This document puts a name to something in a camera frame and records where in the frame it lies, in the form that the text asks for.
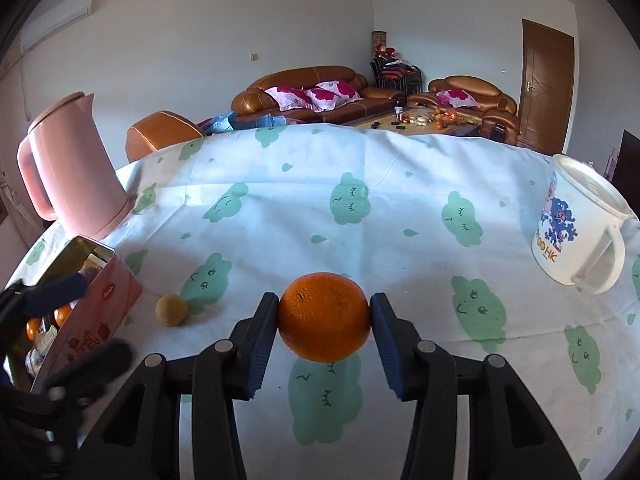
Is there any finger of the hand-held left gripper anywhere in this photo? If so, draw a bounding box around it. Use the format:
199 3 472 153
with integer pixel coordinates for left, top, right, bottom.
45 338 133 396
0 272 88 321

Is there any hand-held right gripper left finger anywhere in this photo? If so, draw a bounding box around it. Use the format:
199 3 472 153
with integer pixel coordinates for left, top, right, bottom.
75 291 281 480

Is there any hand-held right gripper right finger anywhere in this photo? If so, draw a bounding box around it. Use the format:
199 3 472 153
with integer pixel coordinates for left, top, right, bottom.
369 291 583 480

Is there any pink tin box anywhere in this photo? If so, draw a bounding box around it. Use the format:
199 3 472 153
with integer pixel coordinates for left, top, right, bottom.
5 235 143 396

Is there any large orange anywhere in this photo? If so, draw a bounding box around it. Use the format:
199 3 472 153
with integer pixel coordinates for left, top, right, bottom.
278 272 372 363

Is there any small yellow-brown round fruit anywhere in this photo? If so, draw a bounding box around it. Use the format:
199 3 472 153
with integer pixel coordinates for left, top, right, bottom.
155 294 190 327

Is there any pink electric kettle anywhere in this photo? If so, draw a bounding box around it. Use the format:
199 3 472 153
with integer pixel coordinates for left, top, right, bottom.
16 91 133 240

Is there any white green cloud tablecloth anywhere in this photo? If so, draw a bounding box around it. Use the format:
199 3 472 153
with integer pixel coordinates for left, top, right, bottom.
0 122 640 480

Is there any brown leather stool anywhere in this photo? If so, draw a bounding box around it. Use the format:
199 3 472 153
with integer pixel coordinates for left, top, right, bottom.
125 110 206 163

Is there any white printed mug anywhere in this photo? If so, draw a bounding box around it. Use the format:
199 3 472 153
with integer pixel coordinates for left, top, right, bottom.
531 154 633 295

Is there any cluttered coffee table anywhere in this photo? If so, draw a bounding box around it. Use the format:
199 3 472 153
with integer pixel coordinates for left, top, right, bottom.
345 105 483 138

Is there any blue denim cloth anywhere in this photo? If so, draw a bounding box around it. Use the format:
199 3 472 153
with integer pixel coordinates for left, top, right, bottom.
197 112 288 136

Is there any brown leather sofa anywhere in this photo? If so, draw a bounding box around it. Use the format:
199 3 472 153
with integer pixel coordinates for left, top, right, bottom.
231 65 407 128

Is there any pink floral pillow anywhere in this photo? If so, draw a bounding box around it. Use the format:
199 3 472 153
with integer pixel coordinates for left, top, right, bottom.
264 86 321 112
305 80 363 111
437 89 483 108

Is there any brown leather armchair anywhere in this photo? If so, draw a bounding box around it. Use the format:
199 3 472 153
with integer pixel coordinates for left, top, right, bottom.
427 75 521 146

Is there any white air conditioner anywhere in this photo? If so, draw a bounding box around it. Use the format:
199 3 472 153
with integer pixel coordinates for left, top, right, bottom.
20 0 94 51

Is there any stack of dark chairs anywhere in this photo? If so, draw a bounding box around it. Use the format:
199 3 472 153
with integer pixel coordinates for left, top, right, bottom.
370 55 425 95

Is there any dark flat panel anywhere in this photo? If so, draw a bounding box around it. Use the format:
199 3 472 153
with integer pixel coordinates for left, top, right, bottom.
617 130 640 186

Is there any brown wooden door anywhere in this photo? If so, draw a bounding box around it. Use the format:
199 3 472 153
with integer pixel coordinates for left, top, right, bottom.
516 18 576 156

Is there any thin wall cable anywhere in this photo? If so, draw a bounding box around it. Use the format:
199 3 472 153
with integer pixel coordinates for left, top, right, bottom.
19 55 32 122

